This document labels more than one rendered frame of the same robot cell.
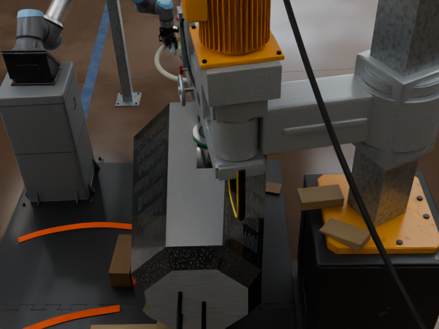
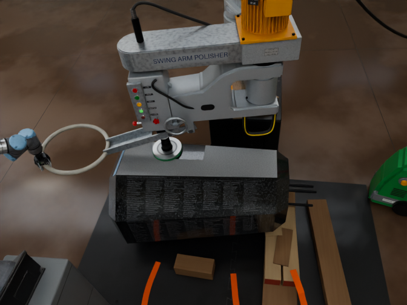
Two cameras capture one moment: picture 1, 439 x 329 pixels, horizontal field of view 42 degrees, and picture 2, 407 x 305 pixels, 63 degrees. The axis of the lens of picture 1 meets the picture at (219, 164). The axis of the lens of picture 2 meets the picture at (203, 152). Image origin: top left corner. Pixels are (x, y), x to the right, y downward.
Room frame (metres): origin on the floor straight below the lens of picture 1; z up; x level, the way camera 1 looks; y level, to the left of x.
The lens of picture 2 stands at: (1.83, 1.59, 2.58)
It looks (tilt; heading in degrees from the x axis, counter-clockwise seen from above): 48 degrees down; 282
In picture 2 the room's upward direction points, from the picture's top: 7 degrees counter-clockwise
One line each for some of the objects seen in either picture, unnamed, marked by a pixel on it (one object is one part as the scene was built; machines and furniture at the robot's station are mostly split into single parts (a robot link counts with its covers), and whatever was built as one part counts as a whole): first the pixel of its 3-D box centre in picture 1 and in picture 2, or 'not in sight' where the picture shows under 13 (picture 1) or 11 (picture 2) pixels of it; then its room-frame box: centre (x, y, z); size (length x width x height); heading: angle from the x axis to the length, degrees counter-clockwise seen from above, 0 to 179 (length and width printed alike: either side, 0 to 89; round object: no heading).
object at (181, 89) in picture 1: (189, 89); (175, 122); (2.29, 0.13, 1.20); 0.15 x 0.10 x 0.15; 8
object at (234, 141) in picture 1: (236, 127); (261, 83); (1.77, -0.07, 1.34); 0.19 x 0.19 x 0.20
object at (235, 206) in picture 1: (236, 183); (259, 118); (1.77, -0.07, 1.05); 0.23 x 0.03 x 0.32; 8
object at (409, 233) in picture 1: (375, 210); not in sight; (1.87, -0.71, 0.76); 0.49 x 0.49 x 0.05; 87
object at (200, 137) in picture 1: (212, 131); (167, 147); (2.42, 0.03, 0.84); 0.21 x 0.21 x 0.01
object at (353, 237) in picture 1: (345, 231); not in sight; (1.71, -0.54, 0.80); 0.20 x 0.10 x 0.05; 49
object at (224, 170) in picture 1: (220, 99); (217, 94); (2.03, -0.02, 1.30); 0.74 x 0.23 x 0.49; 8
